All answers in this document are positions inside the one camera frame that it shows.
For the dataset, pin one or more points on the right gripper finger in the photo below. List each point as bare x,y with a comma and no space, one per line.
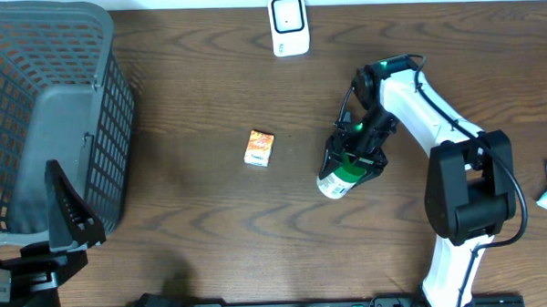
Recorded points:
364,169
333,157

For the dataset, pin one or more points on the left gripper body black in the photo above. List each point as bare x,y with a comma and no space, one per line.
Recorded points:
24,280

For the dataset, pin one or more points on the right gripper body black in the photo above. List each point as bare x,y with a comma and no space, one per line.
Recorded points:
367,135

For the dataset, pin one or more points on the green lid white jar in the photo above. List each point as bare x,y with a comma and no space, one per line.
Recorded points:
338,182

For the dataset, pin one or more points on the small orange box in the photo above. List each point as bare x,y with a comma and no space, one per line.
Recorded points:
259,149

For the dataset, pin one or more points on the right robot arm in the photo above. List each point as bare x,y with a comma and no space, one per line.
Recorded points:
470,191

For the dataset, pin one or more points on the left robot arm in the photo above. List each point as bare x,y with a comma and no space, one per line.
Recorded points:
32,279

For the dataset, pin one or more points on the white barcode scanner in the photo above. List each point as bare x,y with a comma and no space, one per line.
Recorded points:
289,27

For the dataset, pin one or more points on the grey plastic mesh basket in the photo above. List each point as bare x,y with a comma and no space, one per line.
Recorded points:
64,97

